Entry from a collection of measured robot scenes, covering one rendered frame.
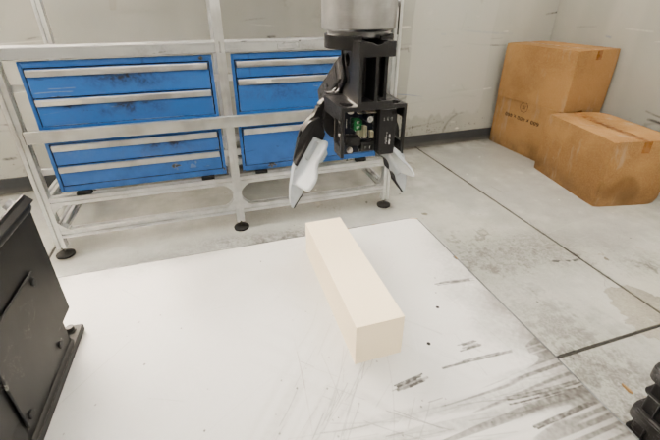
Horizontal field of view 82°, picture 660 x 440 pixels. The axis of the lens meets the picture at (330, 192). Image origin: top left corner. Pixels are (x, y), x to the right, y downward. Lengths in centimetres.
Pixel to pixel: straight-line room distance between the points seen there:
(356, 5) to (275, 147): 160
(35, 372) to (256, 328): 24
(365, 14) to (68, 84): 163
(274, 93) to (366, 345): 152
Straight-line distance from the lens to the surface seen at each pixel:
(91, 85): 189
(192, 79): 184
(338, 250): 57
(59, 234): 217
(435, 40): 315
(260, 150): 194
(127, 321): 62
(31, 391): 51
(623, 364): 171
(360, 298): 50
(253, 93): 186
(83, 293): 70
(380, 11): 39
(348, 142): 39
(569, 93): 310
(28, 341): 51
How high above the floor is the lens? 109
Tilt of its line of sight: 27 degrees down
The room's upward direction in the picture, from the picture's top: straight up
